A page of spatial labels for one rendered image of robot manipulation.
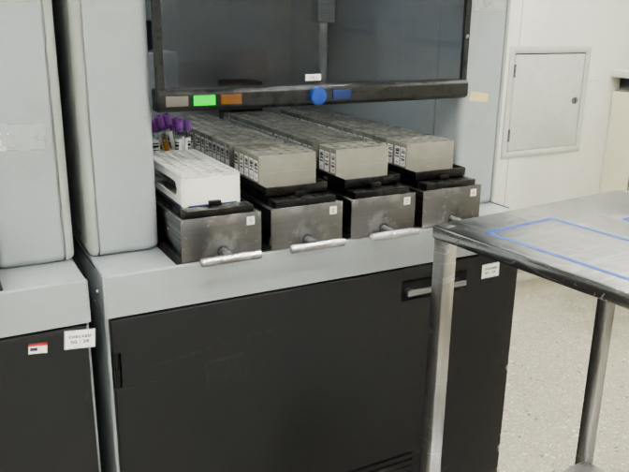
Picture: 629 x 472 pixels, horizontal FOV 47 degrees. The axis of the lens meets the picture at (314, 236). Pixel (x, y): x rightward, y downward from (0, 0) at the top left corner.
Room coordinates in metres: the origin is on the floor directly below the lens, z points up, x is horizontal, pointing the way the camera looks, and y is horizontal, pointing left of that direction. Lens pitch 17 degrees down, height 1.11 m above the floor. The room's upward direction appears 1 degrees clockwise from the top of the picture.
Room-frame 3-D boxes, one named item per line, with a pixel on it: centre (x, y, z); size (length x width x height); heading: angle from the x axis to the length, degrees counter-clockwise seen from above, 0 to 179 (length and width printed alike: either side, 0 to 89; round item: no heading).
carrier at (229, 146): (1.36, 0.12, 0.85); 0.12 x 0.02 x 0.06; 119
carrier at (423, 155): (1.38, -0.22, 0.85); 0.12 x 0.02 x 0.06; 117
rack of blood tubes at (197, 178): (1.25, 0.23, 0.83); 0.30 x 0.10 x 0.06; 28
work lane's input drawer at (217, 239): (1.37, 0.30, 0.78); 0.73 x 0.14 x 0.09; 28
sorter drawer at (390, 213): (1.52, 0.03, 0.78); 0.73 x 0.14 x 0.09; 28
